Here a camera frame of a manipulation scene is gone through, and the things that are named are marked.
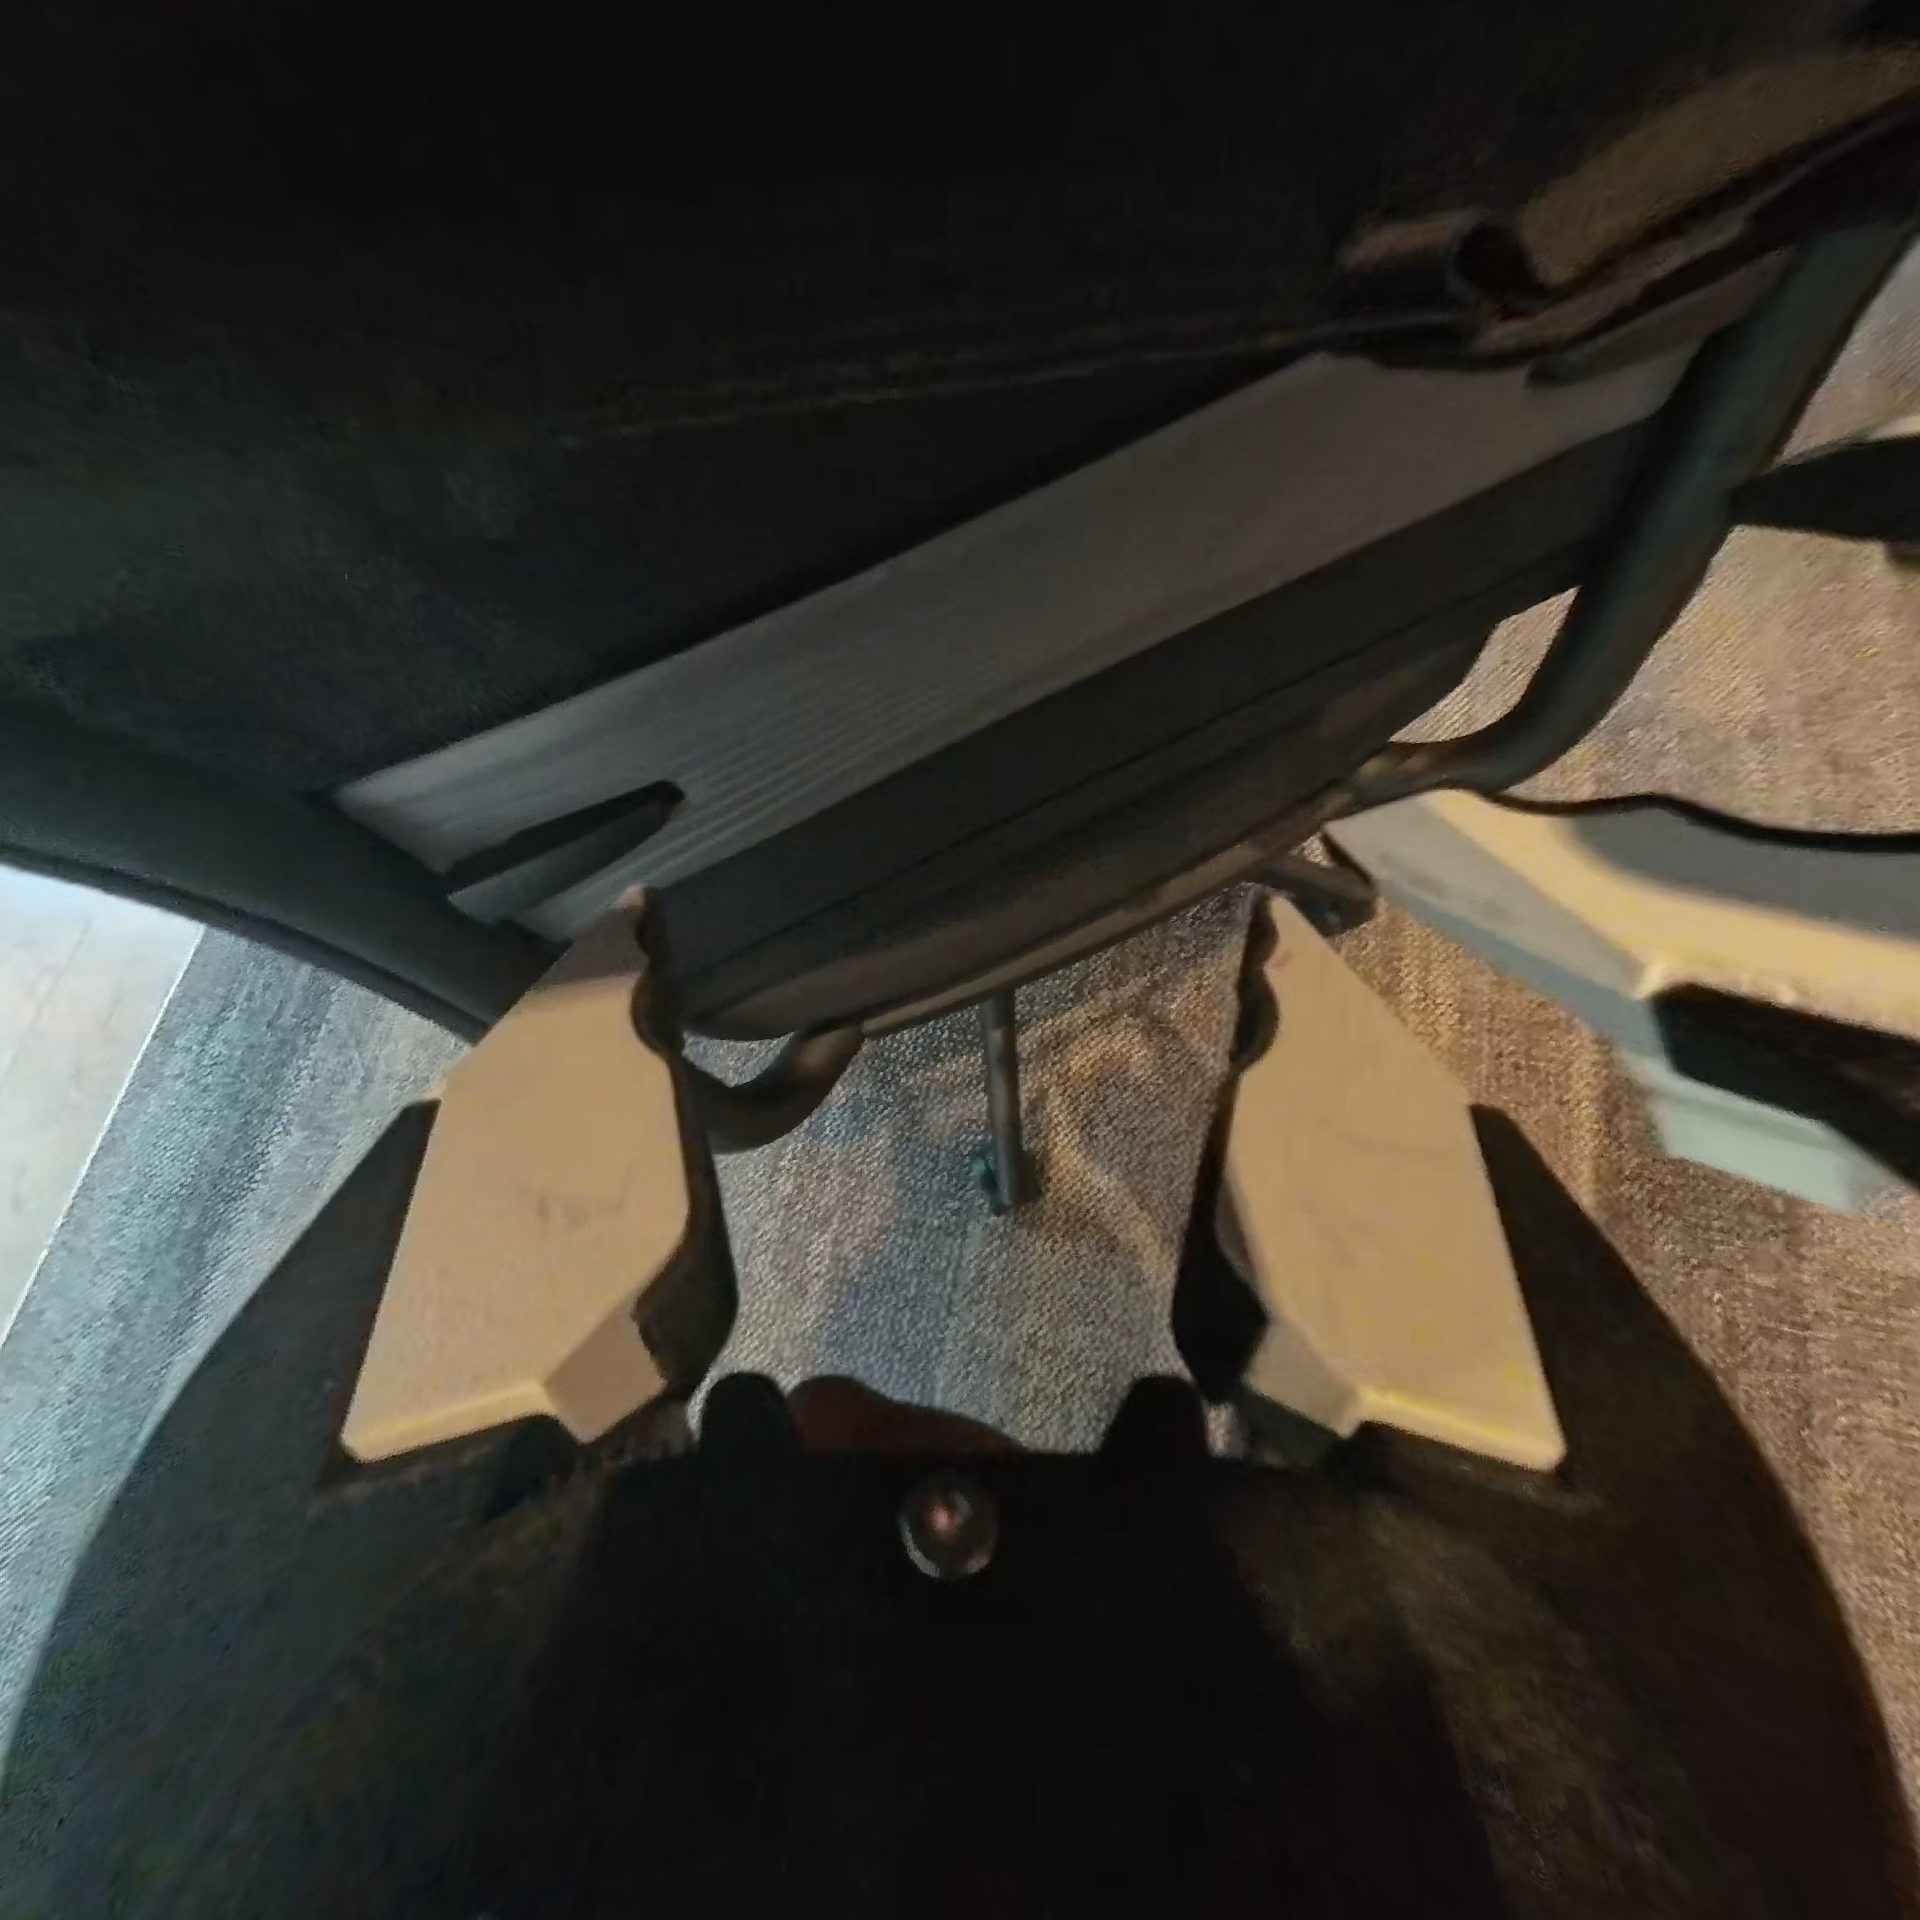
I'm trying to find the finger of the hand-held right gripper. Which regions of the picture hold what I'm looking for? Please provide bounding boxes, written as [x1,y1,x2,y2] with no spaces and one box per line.
[1329,791,1920,1056]
[1649,1046,1920,1220]

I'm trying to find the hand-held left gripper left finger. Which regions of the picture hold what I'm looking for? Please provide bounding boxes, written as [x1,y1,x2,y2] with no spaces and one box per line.
[342,891,741,1464]

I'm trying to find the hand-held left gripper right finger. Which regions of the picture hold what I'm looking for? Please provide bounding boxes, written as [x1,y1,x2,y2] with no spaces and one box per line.
[1181,901,1571,1471]

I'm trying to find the black strap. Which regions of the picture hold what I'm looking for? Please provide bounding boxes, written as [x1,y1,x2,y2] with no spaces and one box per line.
[1342,46,1920,367]

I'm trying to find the black office chair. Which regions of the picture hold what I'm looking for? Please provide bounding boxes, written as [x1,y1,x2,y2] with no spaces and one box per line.
[0,0,1920,1220]

